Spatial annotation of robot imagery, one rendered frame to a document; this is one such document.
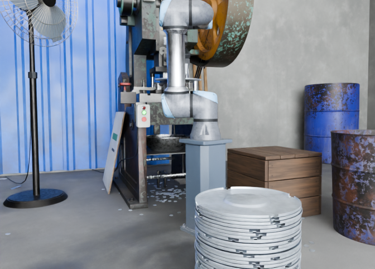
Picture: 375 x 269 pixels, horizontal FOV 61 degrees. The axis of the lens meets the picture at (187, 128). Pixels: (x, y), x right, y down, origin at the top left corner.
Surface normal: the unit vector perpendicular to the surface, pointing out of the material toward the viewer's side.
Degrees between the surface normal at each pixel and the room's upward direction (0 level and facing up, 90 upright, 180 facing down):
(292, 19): 90
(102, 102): 90
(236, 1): 98
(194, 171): 90
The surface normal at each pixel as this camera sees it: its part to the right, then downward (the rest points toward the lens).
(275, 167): 0.37, 0.04
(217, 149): 0.62, 0.04
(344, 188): -0.95, 0.06
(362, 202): -0.77, 0.07
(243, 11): 0.33, 0.33
